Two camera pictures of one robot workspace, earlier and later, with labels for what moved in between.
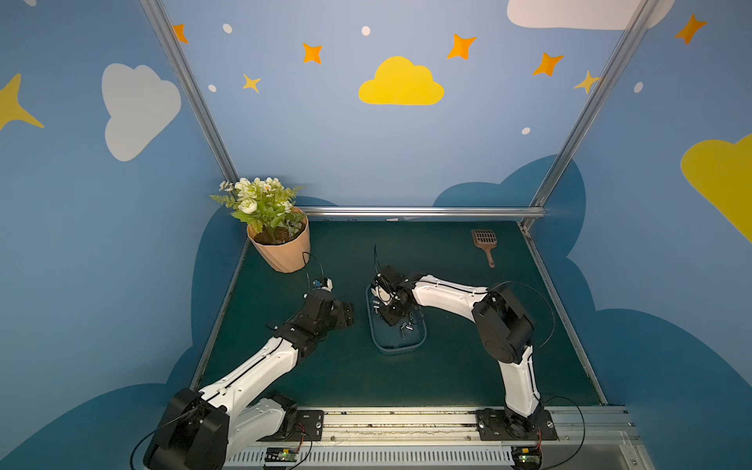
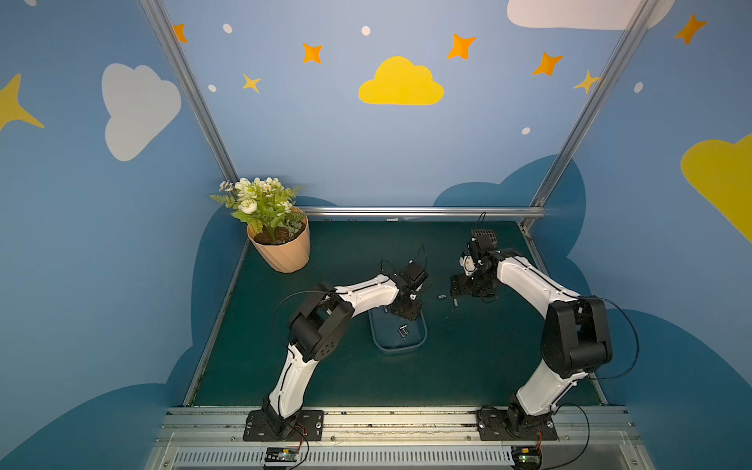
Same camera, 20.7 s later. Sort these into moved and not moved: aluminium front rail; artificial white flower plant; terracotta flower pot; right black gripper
Moved: right black gripper
Not moved: artificial white flower plant; aluminium front rail; terracotta flower pot
